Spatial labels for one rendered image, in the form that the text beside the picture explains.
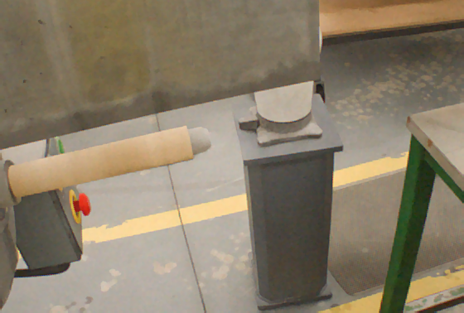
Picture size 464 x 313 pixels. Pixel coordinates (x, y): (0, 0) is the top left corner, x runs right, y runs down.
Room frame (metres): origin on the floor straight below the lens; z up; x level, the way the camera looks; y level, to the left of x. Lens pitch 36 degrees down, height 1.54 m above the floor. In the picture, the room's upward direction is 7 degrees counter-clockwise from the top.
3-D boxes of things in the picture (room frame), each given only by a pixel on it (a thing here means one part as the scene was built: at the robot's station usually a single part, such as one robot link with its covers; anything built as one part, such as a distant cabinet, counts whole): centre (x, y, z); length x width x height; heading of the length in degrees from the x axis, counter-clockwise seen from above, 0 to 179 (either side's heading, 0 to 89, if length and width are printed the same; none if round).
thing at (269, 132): (1.19, -0.14, 0.73); 0.22 x 0.18 x 0.06; 92
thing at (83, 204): (0.63, 0.27, 0.98); 0.04 x 0.04 x 0.04; 10
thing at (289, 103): (1.20, -0.17, 0.87); 0.18 x 0.16 x 0.22; 160
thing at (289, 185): (1.19, -0.16, 0.35); 0.28 x 0.28 x 0.70; 2
